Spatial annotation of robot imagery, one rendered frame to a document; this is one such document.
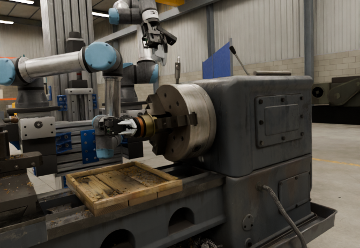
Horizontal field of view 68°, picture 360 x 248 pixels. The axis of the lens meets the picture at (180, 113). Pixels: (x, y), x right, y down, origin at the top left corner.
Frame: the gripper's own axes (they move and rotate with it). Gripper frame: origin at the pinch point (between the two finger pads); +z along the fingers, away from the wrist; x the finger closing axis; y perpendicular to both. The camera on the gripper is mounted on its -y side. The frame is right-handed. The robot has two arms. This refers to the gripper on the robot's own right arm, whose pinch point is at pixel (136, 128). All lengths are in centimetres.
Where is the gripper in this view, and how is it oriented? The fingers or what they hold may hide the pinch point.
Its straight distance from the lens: 97.4
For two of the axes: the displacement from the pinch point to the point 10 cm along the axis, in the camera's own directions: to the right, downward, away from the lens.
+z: 5.7, 0.3, -8.2
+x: -0.5, -10.0, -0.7
